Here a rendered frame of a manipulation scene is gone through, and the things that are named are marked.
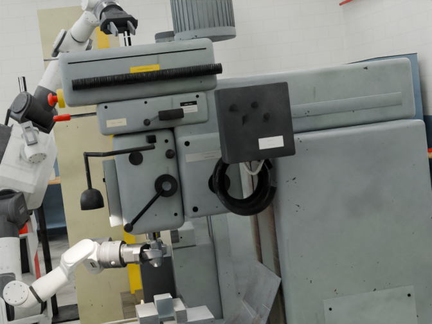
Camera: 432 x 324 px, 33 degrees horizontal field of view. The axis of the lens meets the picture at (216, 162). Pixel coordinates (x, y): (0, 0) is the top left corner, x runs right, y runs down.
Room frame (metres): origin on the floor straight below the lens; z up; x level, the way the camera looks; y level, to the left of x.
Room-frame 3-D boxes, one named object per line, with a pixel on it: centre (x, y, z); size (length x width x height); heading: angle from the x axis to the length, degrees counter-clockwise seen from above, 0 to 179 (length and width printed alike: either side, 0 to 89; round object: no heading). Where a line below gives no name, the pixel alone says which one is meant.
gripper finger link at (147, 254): (2.31, 0.24, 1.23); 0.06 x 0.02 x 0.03; 75
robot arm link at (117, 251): (2.36, 0.32, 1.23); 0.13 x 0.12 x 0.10; 165
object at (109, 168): (2.32, 0.34, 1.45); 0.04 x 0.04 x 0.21; 10
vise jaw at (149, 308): (2.27, 0.27, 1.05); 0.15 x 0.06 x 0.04; 11
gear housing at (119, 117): (2.35, 0.19, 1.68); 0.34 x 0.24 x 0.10; 100
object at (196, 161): (2.37, 0.04, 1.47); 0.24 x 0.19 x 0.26; 10
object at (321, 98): (2.43, -0.26, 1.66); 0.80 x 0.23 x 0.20; 100
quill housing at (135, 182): (2.34, 0.23, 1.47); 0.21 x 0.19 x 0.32; 10
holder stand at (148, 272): (2.79, 0.27, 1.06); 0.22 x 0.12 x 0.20; 3
